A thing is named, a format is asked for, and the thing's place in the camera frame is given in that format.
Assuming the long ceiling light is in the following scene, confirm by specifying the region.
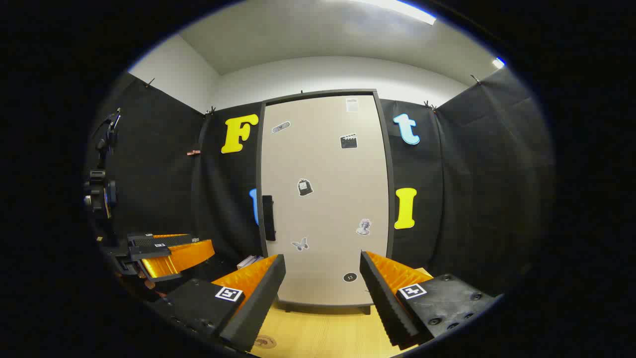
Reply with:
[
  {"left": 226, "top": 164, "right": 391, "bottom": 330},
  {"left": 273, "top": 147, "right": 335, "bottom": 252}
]
[{"left": 348, "top": 0, "right": 438, "bottom": 25}]

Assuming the black backdrop cloth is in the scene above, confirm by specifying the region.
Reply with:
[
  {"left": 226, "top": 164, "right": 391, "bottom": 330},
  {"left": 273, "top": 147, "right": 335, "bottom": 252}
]
[{"left": 84, "top": 67, "right": 555, "bottom": 299}]

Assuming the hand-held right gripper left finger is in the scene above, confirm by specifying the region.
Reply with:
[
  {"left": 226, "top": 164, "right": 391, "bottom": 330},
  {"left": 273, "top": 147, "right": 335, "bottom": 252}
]
[{"left": 149, "top": 254, "right": 287, "bottom": 353}]

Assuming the beige cabinet door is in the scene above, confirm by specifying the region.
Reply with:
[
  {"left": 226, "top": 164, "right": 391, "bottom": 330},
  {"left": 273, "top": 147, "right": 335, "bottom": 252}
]
[{"left": 259, "top": 93, "right": 391, "bottom": 306}]

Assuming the dark grey cabinet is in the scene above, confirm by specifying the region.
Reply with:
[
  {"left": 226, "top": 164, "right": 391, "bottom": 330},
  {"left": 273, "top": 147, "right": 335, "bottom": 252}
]
[{"left": 255, "top": 89, "right": 396, "bottom": 315}]

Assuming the black cabinet door handle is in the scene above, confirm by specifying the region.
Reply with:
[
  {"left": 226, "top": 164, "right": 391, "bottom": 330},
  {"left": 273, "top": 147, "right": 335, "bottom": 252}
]
[{"left": 262, "top": 195, "right": 276, "bottom": 242}]

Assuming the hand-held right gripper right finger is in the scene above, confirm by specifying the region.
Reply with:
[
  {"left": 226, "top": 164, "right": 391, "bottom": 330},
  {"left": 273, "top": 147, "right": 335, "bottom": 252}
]
[{"left": 360, "top": 251, "right": 502, "bottom": 349}]

